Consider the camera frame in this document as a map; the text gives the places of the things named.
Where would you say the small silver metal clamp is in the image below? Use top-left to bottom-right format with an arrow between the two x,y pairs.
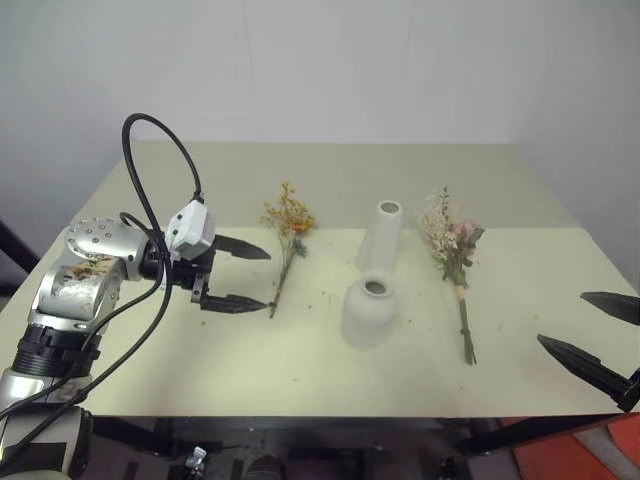
184,446 -> 209,471

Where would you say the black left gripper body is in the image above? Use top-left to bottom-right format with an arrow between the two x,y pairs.
170,246 -> 218,306

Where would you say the dark rounded shape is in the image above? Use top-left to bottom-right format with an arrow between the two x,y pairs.
244,452 -> 289,480

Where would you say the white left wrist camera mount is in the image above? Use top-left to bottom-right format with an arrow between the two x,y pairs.
166,198 -> 217,262

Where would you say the short white ceramic vase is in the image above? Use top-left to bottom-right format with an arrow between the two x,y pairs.
341,268 -> 399,350

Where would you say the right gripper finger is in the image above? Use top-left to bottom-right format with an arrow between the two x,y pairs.
579,291 -> 640,326
537,334 -> 632,402

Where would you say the black metal bar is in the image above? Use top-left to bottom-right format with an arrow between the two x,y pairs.
0,219 -> 41,301

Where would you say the black metal table frame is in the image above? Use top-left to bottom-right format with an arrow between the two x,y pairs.
89,413 -> 640,457

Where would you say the tall white ceramic vase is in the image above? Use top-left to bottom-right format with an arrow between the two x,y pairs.
355,200 -> 404,282

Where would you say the red orange panel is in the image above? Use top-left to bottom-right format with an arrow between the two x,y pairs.
509,414 -> 640,480

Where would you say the yellow orange dried flower bunch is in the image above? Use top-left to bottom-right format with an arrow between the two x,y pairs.
259,180 -> 318,320

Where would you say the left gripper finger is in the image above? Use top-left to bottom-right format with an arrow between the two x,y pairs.
199,294 -> 277,315
213,234 -> 273,261

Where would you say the pink white dried flower bouquet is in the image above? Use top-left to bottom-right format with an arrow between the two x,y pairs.
418,186 -> 486,366

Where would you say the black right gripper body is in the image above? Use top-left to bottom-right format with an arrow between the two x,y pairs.
619,368 -> 640,414

